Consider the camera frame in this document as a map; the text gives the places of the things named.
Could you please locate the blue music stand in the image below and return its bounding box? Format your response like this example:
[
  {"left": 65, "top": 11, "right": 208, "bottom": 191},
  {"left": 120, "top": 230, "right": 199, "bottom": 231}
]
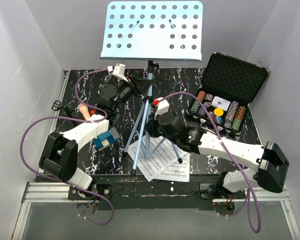
[{"left": 99, "top": 0, "right": 205, "bottom": 176}]

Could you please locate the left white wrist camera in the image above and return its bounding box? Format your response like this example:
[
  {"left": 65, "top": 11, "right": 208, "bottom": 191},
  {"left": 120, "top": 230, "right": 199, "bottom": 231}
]
[{"left": 107, "top": 63, "right": 128, "bottom": 82}]

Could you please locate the purple cable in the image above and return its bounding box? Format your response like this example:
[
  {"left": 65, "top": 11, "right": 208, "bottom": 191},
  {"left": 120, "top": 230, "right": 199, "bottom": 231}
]
[
  {"left": 19, "top": 66, "right": 116, "bottom": 225},
  {"left": 159, "top": 91, "right": 263, "bottom": 234}
]

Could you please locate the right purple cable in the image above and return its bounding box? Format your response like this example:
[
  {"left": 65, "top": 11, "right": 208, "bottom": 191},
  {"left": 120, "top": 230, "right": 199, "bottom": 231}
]
[{"left": 159, "top": 91, "right": 263, "bottom": 234}]

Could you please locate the red white chip row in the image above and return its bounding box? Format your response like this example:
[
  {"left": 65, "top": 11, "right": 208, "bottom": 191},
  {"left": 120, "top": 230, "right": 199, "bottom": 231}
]
[{"left": 196, "top": 90, "right": 206, "bottom": 102}]

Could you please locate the purple chip row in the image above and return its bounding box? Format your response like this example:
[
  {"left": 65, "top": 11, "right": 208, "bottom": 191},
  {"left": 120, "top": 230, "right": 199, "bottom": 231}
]
[{"left": 197, "top": 101, "right": 212, "bottom": 117}]

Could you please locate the blue grey brick toy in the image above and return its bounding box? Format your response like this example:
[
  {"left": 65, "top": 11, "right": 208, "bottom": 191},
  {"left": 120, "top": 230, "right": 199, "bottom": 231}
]
[{"left": 93, "top": 127, "right": 120, "bottom": 151}]

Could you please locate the black poker chip case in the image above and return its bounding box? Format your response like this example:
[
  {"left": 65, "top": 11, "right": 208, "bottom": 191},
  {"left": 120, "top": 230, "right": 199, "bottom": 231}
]
[{"left": 186, "top": 52, "right": 270, "bottom": 136}]

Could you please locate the black microphone stand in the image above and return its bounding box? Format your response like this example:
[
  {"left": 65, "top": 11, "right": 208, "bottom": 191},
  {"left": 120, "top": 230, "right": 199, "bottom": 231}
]
[{"left": 51, "top": 100, "right": 75, "bottom": 119}]

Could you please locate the white card deck box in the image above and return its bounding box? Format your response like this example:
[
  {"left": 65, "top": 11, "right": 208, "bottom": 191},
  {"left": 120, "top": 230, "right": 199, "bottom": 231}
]
[{"left": 211, "top": 96, "right": 231, "bottom": 112}]

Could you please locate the brown chip row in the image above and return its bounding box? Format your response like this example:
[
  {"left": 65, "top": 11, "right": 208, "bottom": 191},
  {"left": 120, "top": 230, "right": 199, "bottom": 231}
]
[{"left": 234, "top": 106, "right": 246, "bottom": 121}]

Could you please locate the left aluminium rail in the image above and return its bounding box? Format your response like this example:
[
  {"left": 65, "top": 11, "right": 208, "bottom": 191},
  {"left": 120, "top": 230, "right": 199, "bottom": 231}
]
[{"left": 21, "top": 70, "right": 70, "bottom": 203}]

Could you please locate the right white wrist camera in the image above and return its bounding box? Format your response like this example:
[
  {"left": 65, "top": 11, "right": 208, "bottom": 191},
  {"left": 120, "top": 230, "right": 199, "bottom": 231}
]
[{"left": 153, "top": 97, "right": 170, "bottom": 119}]

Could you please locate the pink toy microphone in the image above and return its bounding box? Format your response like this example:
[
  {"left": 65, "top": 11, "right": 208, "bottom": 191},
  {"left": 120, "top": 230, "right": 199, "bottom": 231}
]
[{"left": 78, "top": 103, "right": 91, "bottom": 121}]

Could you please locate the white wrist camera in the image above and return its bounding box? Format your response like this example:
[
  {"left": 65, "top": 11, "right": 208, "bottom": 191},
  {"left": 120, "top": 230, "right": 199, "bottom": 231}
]
[
  {"left": 153, "top": 97, "right": 170, "bottom": 119},
  {"left": 107, "top": 63, "right": 128, "bottom": 82}
]

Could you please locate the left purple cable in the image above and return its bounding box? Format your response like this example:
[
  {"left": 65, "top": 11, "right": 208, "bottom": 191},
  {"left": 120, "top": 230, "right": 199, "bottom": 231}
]
[{"left": 19, "top": 66, "right": 116, "bottom": 225}]

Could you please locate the green chip row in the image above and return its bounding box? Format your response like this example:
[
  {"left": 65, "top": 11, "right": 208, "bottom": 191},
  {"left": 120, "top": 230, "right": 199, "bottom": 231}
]
[{"left": 188, "top": 100, "right": 202, "bottom": 114}]

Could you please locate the yellow dealer button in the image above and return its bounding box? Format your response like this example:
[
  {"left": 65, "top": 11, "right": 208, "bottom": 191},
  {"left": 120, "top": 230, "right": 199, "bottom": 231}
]
[{"left": 213, "top": 107, "right": 224, "bottom": 117}]

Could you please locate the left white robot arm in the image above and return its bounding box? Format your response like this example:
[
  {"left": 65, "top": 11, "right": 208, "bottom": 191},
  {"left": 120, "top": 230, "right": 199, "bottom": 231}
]
[{"left": 39, "top": 74, "right": 152, "bottom": 200}]

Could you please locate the blue white chip row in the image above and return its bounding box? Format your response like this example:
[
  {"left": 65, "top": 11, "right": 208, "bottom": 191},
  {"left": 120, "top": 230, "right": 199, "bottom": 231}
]
[{"left": 224, "top": 101, "right": 239, "bottom": 128}]

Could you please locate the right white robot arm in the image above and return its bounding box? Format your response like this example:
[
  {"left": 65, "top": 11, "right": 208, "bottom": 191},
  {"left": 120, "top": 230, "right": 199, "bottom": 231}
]
[{"left": 145, "top": 112, "right": 290, "bottom": 199}]

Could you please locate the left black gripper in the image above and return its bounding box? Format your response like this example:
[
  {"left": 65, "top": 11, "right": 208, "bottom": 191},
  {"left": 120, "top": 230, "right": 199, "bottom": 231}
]
[{"left": 113, "top": 74, "right": 155, "bottom": 112}]

